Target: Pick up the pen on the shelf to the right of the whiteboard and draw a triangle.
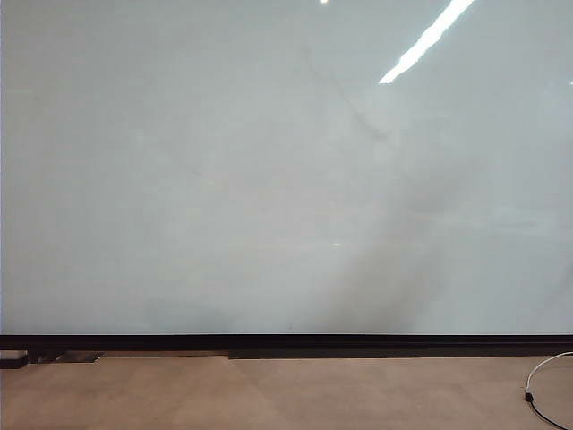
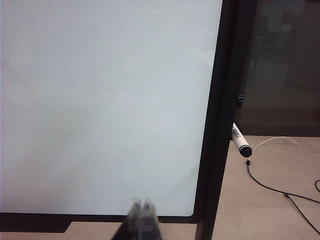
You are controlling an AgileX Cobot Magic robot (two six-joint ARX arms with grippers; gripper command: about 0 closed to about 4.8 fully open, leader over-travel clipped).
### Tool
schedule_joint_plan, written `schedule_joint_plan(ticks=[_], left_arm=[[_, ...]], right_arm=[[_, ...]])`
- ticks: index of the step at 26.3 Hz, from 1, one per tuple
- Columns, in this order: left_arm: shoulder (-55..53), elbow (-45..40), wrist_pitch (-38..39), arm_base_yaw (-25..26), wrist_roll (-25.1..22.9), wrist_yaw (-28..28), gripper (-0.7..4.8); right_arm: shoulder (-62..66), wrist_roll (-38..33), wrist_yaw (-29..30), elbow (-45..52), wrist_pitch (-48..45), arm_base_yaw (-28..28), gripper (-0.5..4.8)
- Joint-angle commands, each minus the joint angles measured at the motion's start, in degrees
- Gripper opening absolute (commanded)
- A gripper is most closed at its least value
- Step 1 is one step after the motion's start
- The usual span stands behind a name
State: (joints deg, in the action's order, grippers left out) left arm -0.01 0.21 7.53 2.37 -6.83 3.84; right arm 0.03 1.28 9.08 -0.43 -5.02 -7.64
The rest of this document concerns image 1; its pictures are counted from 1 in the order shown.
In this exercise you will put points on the whiteboard with black frame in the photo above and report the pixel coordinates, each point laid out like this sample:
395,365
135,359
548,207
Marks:
179,179

